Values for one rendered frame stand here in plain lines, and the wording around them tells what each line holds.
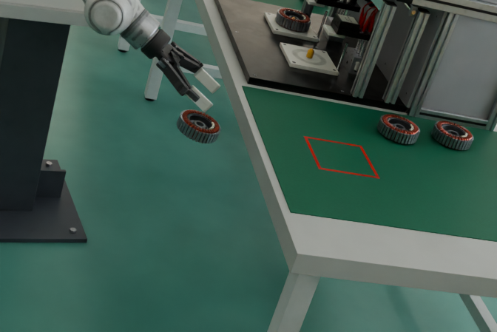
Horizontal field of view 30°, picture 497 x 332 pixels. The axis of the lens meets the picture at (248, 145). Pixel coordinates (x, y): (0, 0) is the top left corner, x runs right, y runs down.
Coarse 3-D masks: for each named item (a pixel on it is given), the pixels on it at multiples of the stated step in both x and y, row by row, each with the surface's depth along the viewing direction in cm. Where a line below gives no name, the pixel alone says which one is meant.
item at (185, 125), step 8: (184, 112) 237; (192, 112) 239; (200, 112) 241; (184, 120) 234; (192, 120) 240; (200, 120) 241; (208, 120) 240; (184, 128) 234; (192, 128) 233; (200, 128) 233; (208, 128) 240; (216, 128) 237; (192, 136) 234; (200, 136) 234; (208, 136) 234; (216, 136) 236
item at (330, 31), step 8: (336, 16) 271; (344, 16) 271; (336, 24) 270; (344, 24) 267; (352, 24) 268; (328, 32) 268; (336, 32) 268; (344, 32) 268; (352, 32) 268; (360, 32) 269; (368, 32) 271; (360, 40) 276; (368, 40) 271; (360, 48) 275
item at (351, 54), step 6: (348, 48) 278; (354, 48) 279; (348, 54) 277; (354, 54) 274; (348, 60) 276; (354, 60) 273; (360, 60) 273; (348, 66) 275; (354, 66) 274; (348, 72) 275; (354, 72) 275
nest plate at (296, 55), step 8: (280, 48) 277; (288, 48) 276; (296, 48) 277; (304, 48) 279; (288, 56) 270; (296, 56) 271; (304, 56) 273; (320, 56) 277; (328, 56) 279; (296, 64) 266; (304, 64) 267; (312, 64) 269; (320, 64) 271; (328, 64) 273; (328, 72) 269; (336, 72) 270
